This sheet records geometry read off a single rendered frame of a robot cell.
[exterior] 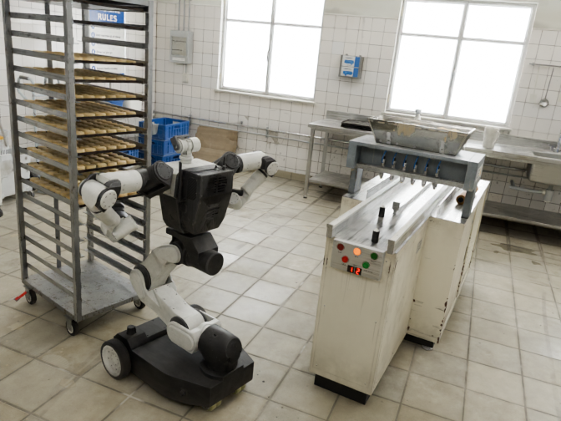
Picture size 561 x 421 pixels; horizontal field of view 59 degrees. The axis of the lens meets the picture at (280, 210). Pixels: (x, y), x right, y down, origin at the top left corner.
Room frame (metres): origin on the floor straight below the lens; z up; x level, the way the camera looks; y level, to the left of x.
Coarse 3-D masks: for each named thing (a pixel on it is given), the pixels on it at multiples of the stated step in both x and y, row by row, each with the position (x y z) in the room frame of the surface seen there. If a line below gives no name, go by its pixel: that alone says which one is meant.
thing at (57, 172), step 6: (30, 162) 2.80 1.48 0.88; (42, 162) 2.83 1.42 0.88; (36, 168) 2.73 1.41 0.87; (42, 168) 2.70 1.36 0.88; (48, 168) 2.76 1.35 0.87; (54, 168) 2.73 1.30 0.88; (48, 174) 2.64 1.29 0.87; (54, 174) 2.61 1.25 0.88; (60, 174) 2.62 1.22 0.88; (66, 174) 2.65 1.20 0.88; (84, 174) 2.67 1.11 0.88; (90, 174) 2.72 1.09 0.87; (66, 180) 2.53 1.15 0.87; (78, 180) 2.53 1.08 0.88
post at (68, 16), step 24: (72, 24) 2.40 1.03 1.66; (72, 48) 2.40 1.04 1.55; (72, 72) 2.39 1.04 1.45; (72, 96) 2.39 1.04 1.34; (72, 120) 2.39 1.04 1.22; (72, 144) 2.38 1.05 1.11; (72, 168) 2.38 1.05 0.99; (72, 192) 2.38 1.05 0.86; (72, 216) 2.38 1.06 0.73; (72, 240) 2.39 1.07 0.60
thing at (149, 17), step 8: (152, 8) 2.75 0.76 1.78; (152, 16) 2.75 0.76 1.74; (152, 24) 2.75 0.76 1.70; (152, 32) 2.76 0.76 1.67; (152, 40) 2.76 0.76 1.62; (152, 48) 2.76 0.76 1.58; (152, 56) 2.76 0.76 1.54; (152, 64) 2.76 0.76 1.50; (152, 72) 2.76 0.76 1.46; (152, 80) 2.76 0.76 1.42; (144, 88) 2.75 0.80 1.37; (152, 88) 2.76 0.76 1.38; (144, 104) 2.75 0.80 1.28; (144, 120) 2.75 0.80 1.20; (144, 128) 2.75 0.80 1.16; (144, 136) 2.75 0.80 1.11; (144, 144) 2.75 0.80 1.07; (144, 152) 2.75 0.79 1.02; (144, 168) 2.75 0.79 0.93; (144, 200) 2.75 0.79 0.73; (144, 216) 2.75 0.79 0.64; (144, 232) 2.74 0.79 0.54; (144, 248) 2.74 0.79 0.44; (144, 256) 2.74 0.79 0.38
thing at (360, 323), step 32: (352, 224) 2.38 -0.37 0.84; (384, 224) 2.43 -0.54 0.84; (416, 256) 2.49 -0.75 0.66; (320, 288) 2.19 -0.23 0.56; (352, 288) 2.12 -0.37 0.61; (384, 288) 2.05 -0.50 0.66; (320, 320) 2.18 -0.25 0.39; (352, 320) 2.11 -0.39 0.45; (384, 320) 2.05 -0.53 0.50; (320, 352) 2.17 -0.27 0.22; (352, 352) 2.10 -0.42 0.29; (384, 352) 2.15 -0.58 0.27; (320, 384) 2.19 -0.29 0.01; (352, 384) 2.09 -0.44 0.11
